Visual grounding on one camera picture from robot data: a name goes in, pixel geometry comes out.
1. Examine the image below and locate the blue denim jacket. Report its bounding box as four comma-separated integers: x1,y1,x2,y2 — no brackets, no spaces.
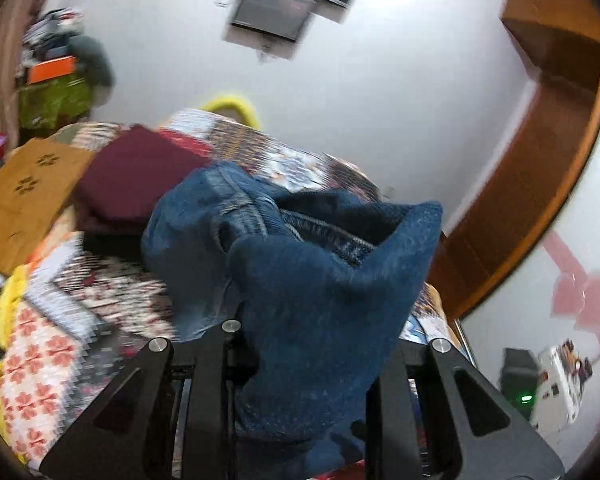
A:
140,160,444,480

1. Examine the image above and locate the black device green light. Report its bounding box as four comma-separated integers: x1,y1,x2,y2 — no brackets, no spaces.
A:
498,348,540,420

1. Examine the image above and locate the patchwork patterned bedspread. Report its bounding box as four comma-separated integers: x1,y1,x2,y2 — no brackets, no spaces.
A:
0,106,462,480

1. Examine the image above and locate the yellow cartoon plush blanket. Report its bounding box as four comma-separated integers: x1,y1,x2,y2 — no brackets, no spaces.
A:
0,264,29,464

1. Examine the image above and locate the dark maroon garment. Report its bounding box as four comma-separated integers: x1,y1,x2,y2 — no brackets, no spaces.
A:
72,125,211,238

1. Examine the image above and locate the wooden folding lap desk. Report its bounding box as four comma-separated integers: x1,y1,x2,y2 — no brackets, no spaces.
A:
0,139,94,275

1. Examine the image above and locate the green bag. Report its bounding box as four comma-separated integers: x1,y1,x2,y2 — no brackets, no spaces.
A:
18,75,92,130

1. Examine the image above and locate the orange box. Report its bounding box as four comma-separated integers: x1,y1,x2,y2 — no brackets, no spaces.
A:
27,55,76,84

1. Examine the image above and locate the wooden door frame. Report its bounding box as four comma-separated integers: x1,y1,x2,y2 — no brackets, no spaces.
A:
428,0,600,320

